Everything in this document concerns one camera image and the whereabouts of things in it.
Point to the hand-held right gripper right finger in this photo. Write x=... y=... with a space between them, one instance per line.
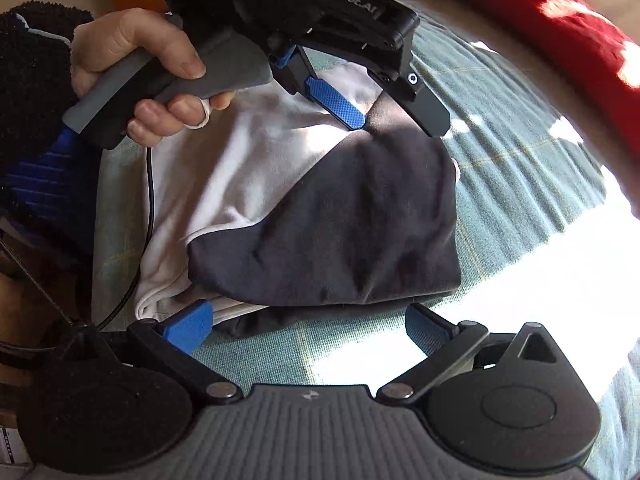
x=425 y=327

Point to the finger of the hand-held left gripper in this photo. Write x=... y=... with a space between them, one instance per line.
x=425 y=105
x=335 y=102

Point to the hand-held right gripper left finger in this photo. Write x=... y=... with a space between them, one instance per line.
x=192 y=327

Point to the grey and black sweatshirt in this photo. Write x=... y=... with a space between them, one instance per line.
x=300 y=210

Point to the person's left forearm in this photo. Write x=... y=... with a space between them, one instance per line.
x=35 y=80

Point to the person's left hand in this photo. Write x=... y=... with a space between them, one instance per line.
x=135 y=35

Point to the green plaid blanket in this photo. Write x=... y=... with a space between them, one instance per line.
x=500 y=160

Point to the red pillow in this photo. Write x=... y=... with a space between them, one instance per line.
x=550 y=25

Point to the blue striped clothing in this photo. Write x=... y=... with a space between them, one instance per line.
x=45 y=180

